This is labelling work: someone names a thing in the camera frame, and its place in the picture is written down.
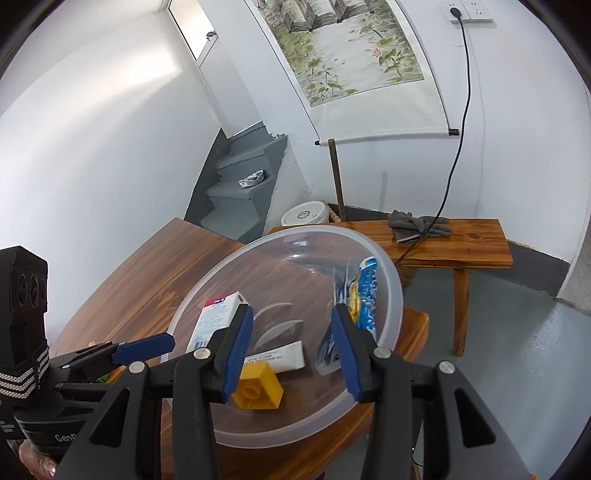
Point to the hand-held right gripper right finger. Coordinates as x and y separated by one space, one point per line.
346 350

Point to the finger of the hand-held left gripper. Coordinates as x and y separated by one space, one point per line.
143 346
81 385

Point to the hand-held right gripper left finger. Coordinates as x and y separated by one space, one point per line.
238 350

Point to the small green item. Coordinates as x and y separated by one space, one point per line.
100 378

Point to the clear plastic bowl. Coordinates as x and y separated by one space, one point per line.
295 277

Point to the wooden desktop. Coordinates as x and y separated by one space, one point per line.
152 277

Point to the person's left hand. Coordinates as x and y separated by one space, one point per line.
41 467

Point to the small clear blue sachet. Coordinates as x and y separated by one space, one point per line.
325 350

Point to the white medicine box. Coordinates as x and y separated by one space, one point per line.
212 318

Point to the yellow toy block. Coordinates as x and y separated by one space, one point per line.
263 385

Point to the white squeeze tube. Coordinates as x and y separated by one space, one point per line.
281 357

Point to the blue snack packet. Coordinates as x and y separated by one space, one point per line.
367 295

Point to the brown woven item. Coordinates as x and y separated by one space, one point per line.
406 276

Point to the grey work gloves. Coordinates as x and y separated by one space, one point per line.
411 224

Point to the white plastic bucket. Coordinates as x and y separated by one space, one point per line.
304 213

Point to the grey staircase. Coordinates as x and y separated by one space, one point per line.
240 194

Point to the wooden bench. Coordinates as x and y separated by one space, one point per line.
471 244

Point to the crumpled foil container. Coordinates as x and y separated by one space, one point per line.
251 179

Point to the brown wooden stick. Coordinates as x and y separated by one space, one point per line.
336 175

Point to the hanging scroll painting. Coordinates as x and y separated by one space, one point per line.
346 60

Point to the frosted window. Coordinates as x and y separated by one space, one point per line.
189 27

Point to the white wall socket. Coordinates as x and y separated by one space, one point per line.
478 10

